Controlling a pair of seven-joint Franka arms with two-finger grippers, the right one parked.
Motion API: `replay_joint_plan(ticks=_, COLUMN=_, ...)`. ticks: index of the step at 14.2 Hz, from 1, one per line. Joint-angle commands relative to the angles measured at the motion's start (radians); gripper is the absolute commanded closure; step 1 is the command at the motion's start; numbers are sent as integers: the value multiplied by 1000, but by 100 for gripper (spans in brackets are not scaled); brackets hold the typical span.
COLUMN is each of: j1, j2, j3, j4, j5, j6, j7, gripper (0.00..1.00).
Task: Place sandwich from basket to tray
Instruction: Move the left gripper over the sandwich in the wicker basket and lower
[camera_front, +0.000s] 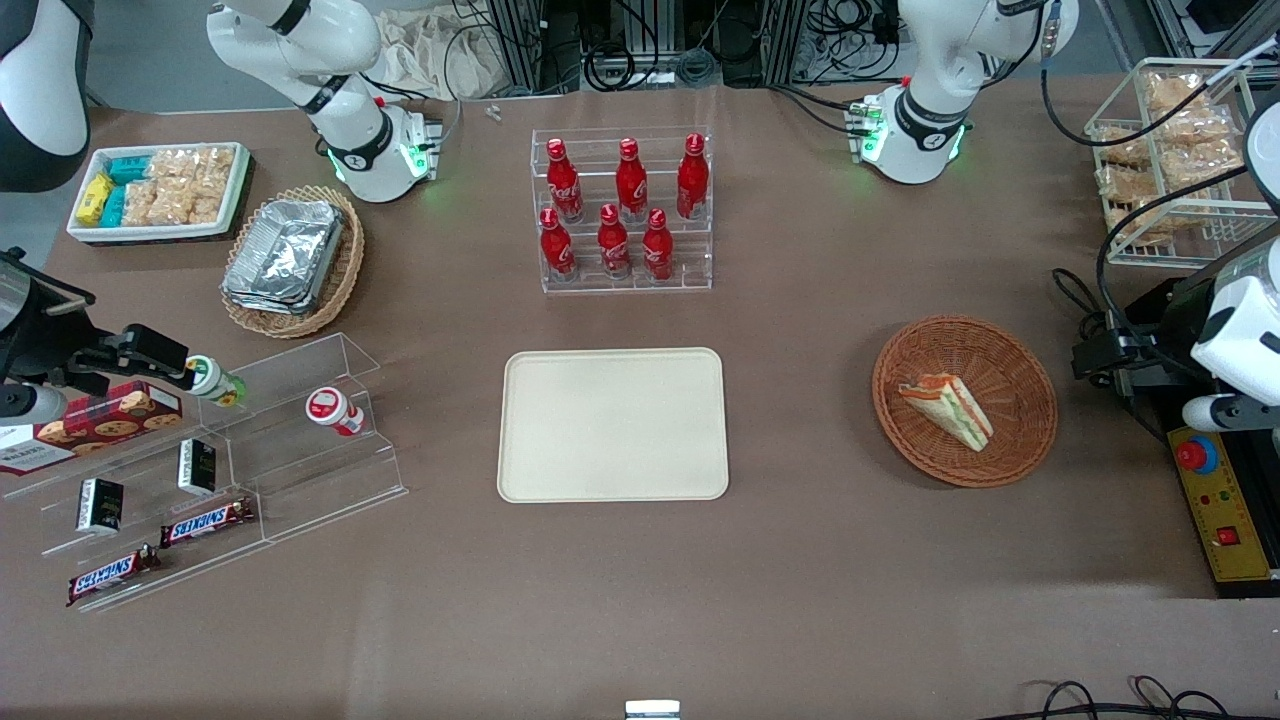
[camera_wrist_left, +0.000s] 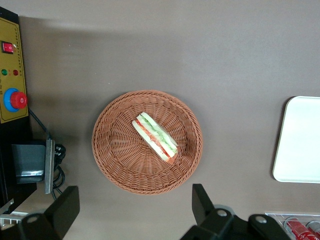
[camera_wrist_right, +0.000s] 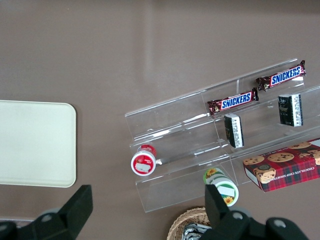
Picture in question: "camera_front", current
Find clear acrylic bottle rack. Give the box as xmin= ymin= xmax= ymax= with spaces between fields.
xmin=530 ymin=127 xmax=714 ymax=294

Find aluminium frame profile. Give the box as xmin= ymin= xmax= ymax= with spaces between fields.
xmin=490 ymin=0 xmax=546 ymax=96
xmin=765 ymin=0 xmax=811 ymax=86

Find stacked aluminium foil trays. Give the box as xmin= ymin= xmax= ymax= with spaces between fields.
xmin=222 ymin=199 xmax=346 ymax=316

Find black power cable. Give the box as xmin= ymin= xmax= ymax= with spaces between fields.
xmin=1052 ymin=268 xmax=1173 ymax=443

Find red cola bottle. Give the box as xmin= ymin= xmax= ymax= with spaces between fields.
xmin=615 ymin=138 xmax=649 ymax=223
xmin=598 ymin=203 xmax=632 ymax=279
xmin=677 ymin=133 xmax=710 ymax=221
xmin=642 ymin=208 xmax=674 ymax=281
xmin=545 ymin=138 xmax=584 ymax=223
xmin=540 ymin=207 xmax=576 ymax=281

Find Snickers chocolate bar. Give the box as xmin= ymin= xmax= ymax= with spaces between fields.
xmin=67 ymin=545 xmax=161 ymax=607
xmin=160 ymin=498 xmax=256 ymax=548

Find green-capped small drink bottle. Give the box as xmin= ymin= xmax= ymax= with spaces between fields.
xmin=187 ymin=356 xmax=247 ymax=408

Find yellow snack packet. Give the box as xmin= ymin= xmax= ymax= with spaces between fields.
xmin=77 ymin=172 xmax=113 ymax=227

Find triangle sandwich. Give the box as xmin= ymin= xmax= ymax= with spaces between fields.
xmin=897 ymin=374 xmax=994 ymax=453

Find yellow emergency stop control box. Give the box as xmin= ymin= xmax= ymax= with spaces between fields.
xmin=1168 ymin=425 xmax=1280 ymax=599

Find cream plastic tray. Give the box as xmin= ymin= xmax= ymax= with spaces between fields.
xmin=497 ymin=347 xmax=730 ymax=503

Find white rectangular snack tray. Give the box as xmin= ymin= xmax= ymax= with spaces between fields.
xmin=66 ymin=142 xmax=253 ymax=244

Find white wire rack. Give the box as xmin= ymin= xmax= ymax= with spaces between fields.
xmin=1085 ymin=58 xmax=1280 ymax=268

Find black base cable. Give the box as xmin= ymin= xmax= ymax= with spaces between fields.
xmin=768 ymin=84 xmax=871 ymax=136
xmin=358 ymin=72 xmax=463 ymax=151

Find red-capped small drink bottle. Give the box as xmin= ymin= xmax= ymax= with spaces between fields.
xmin=306 ymin=387 xmax=367 ymax=437

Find light oval wicker basket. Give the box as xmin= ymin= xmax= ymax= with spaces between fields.
xmin=220 ymin=185 xmax=366 ymax=339

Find black appliance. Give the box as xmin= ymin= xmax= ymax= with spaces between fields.
xmin=1125 ymin=240 xmax=1241 ymax=401

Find coiled black cable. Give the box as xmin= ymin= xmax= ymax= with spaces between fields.
xmin=583 ymin=35 xmax=639 ymax=93

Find small black box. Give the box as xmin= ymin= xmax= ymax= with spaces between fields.
xmin=77 ymin=478 xmax=125 ymax=534
xmin=178 ymin=438 xmax=218 ymax=497

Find brown round wicker basket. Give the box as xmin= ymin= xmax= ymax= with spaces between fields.
xmin=871 ymin=315 xmax=1059 ymax=489

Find black looped floor cable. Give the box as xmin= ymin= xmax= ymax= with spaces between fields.
xmin=1000 ymin=675 xmax=1280 ymax=720

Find clear bag of crackers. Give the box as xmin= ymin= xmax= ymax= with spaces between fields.
xmin=1165 ymin=140 xmax=1248 ymax=191
xmin=1105 ymin=200 xmax=1176 ymax=248
xmin=1145 ymin=72 xmax=1211 ymax=113
xmin=1095 ymin=125 xmax=1151 ymax=166
xmin=1097 ymin=165 xmax=1161 ymax=203
xmin=1155 ymin=105 xmax=1239 ymax=148

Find red tartan cookie box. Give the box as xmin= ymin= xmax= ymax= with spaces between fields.
xmin=0 ymin=381 xmax=185 ymax=476

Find white crumpled cloth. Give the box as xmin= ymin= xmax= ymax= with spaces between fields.
xmin=375 ymin=10 xmax=501 ymax=101

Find clear acrylic stepped shelf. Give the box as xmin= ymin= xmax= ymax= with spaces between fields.
xmin=0 ymin=333 xmax=409 ymax=613

